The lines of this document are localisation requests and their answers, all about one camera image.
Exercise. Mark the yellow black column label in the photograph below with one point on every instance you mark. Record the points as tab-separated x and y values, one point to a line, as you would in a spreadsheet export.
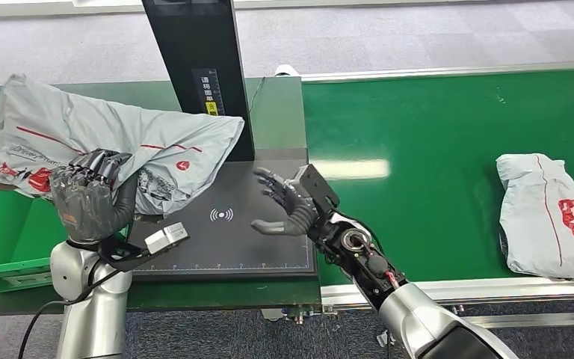
210	91

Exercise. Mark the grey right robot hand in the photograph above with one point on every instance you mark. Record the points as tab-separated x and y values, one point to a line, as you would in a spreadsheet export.
297	208

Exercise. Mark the green plastic crate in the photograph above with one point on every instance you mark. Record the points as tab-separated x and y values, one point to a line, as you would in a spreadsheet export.
5	238

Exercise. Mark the green conveyor belt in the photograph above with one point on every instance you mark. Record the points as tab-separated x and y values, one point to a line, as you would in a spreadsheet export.
416	148

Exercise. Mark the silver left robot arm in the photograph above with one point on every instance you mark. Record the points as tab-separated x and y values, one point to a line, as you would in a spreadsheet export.
94	317

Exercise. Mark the grey poly mailer package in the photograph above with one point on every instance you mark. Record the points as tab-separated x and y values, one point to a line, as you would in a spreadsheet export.
118	134
539	223

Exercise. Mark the black inbound scanner machine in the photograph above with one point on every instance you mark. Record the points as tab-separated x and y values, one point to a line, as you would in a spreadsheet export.
247	248

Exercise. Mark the aluminium conveyor frame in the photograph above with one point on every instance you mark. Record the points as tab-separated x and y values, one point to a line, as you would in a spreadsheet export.
465	291

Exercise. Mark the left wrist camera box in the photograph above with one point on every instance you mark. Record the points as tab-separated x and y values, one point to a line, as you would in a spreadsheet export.
165	238

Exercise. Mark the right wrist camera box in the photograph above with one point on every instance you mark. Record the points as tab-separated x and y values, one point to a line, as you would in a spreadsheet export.
319	191

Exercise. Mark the white conveyor roller end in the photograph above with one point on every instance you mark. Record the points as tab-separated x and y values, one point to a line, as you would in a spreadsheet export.
287	72

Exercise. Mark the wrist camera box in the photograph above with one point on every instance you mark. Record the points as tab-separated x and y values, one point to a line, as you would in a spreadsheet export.
165	238
319	191

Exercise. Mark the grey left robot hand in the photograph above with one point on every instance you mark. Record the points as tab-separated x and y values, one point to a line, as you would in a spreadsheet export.
86	203

